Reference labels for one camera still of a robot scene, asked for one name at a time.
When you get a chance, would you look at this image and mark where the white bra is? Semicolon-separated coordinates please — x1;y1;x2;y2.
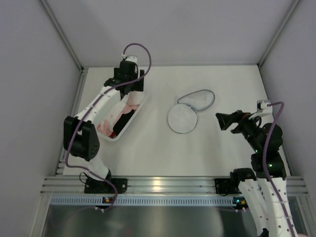
109;91;145;119

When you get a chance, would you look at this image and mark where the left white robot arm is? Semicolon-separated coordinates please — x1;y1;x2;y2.
63;56;148;194

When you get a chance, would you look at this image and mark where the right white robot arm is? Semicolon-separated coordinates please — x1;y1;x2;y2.
216;110;298;237

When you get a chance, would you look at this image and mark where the round mesh laundry bag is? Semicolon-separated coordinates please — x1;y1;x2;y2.
166;89;216;134

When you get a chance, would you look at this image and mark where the pink garment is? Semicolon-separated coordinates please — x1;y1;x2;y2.
98;103;141;136

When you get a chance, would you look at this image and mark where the black garment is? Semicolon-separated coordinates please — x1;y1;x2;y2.
113;110;135;136

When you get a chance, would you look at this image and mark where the white plastic basket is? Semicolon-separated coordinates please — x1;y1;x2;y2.
97;91;148;141

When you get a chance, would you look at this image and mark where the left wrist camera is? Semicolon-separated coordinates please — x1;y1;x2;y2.
122;54;138;64

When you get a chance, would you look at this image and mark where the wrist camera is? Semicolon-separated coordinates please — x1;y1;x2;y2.
122;54;138;64
257;100;271;113

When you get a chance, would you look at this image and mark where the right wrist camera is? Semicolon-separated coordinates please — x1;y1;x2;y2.
257;100;271;113

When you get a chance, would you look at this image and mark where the right aluminium frame post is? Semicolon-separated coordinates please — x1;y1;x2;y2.
257;0;301;70

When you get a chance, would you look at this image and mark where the aluminium frame post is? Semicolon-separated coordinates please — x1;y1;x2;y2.
38;0;84;71
257;0;301;70

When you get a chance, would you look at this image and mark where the left aluminium frame post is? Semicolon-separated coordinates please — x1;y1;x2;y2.
38;0;84;71

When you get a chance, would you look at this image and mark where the slotted cable duct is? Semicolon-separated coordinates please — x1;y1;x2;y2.
50;196;246;207

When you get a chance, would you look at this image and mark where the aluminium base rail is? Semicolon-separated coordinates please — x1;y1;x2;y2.
40;175;309;196

